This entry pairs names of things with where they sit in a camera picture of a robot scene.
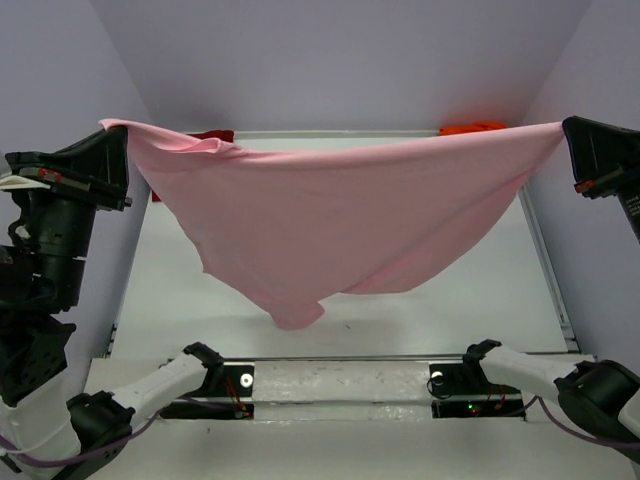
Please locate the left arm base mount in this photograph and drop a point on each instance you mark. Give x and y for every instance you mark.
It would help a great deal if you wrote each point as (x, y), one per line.
(226, 392)

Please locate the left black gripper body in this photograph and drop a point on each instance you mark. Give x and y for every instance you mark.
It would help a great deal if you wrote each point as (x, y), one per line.
(65, 220)

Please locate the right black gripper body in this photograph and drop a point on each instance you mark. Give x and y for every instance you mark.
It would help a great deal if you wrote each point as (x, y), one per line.
(626, 183)

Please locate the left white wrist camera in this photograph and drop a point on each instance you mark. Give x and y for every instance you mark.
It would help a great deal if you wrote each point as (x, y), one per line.
(11, 182)

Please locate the orange t shirt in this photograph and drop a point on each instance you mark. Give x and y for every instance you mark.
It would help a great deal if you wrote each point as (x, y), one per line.
(471, 128)

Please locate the pink t shirt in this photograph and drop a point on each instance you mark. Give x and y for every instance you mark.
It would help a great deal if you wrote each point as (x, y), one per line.
(289, 229)

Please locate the dark red folded t shirt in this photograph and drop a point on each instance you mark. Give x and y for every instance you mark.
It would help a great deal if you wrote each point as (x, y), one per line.
(215, 135)

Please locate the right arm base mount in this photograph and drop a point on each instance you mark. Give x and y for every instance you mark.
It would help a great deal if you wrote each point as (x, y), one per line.
(460, 390)

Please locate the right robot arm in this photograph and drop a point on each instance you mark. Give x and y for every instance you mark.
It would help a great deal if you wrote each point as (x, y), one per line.
(601, 399)

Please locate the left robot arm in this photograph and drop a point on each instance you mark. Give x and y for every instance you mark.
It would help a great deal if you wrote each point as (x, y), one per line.
(44, 433)

